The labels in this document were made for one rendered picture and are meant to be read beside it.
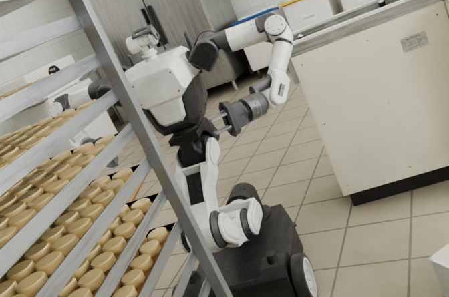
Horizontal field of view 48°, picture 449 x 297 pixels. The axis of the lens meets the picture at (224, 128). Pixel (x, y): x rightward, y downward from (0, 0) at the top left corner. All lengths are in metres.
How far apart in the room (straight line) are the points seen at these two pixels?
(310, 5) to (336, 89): 3.56
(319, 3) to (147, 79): 4.12
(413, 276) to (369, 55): 0.96
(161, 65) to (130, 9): 4.52
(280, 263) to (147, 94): 0.84
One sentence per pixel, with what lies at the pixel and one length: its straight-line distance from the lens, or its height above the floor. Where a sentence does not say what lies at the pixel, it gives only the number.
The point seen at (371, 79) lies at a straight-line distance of 2.39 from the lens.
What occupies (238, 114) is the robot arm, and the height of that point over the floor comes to 0.85.
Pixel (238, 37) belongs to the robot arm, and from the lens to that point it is 1.89.
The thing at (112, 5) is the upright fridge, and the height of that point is 1.53.
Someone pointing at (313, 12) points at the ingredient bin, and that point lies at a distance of 5.89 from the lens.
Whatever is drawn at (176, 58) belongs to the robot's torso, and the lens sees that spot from 1.91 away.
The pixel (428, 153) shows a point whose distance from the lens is 2.55.
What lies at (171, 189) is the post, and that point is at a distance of 1.23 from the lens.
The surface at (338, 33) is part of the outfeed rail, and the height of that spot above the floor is 0.86.
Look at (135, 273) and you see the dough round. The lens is 1.14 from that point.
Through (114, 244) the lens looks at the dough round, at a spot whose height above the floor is 0.88.
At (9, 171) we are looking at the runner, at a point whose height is 1.15.
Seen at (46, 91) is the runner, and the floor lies 1.22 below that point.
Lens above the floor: 1.28
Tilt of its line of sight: 15 degrees down
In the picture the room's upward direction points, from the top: 24 degrees counter-clockwise
